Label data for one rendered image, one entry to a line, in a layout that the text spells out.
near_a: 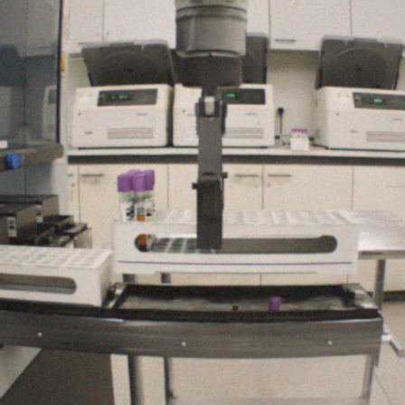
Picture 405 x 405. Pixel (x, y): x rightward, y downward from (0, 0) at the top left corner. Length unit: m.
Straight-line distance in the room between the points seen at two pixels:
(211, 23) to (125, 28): 2.74
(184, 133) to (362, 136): 0.99
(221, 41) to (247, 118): 2.35
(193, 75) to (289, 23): 2.70
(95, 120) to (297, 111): 1.35
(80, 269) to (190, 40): 0.31
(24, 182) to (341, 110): 2.09
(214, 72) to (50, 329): 0.37
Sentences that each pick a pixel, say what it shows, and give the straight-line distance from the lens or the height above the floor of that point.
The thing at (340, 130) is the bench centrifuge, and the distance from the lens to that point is 3.03.
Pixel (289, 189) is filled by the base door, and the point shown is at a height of 0.68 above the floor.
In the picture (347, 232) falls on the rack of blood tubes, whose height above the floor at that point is 0.91.
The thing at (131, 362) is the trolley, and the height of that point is 0.59.
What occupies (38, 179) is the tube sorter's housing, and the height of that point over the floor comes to 0.91.
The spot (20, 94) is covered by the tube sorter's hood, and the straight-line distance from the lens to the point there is 1.03.
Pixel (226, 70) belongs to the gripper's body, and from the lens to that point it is 0.64.
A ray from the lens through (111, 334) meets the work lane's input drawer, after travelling 0.67.
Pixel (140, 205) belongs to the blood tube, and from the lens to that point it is 0.64.
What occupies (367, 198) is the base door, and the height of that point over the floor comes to 0.64.
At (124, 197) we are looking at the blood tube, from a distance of 0.64.
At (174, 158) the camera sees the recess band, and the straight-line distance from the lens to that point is 3.03.
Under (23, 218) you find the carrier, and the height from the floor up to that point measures 0.86.
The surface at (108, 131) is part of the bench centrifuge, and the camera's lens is 3.05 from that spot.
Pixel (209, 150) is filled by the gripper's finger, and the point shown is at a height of 1.01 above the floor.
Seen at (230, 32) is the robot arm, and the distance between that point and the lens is 0.64.
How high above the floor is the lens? 1.04
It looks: 8 degrees down
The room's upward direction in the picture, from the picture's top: straight up
